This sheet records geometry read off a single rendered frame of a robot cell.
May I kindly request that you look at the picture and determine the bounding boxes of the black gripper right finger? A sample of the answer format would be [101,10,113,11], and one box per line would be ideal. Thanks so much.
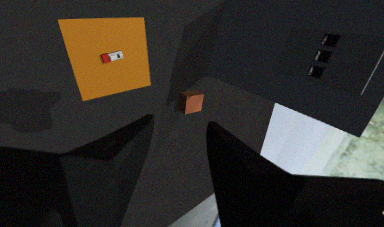
[206,121,384,227]

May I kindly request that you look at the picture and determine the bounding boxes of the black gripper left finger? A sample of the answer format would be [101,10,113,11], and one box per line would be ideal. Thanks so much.
[0,114,155,227]

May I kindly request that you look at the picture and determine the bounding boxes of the dark grey panel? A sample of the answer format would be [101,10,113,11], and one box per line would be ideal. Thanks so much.
[206,0,384,138]

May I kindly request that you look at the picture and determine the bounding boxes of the orange flat square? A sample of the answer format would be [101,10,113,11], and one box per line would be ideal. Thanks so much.
[58,17,151,101]

